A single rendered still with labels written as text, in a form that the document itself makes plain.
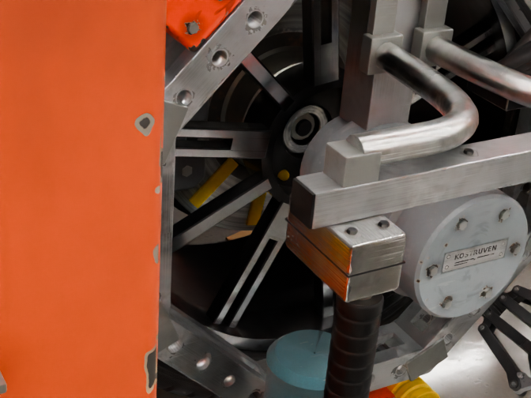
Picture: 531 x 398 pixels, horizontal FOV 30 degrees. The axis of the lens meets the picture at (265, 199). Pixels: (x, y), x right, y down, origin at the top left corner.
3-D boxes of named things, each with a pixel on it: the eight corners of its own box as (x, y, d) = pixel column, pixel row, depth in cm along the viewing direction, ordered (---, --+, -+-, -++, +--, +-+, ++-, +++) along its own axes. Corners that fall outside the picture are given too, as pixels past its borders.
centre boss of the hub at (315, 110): (303, 155, 115) (331, 107, 114) (311, 162, 114) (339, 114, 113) (263, 139, 111) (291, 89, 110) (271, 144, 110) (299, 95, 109)
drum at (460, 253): (392, 208, 111) (409, 91, 105) (520, 308, 95) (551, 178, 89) (284, 231, 105) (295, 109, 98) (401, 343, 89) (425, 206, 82)
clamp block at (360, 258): (336, 234, 81) (343, 176, 79) (401, 290, 74) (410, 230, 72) (282, 245, 79) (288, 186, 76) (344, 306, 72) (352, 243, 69)
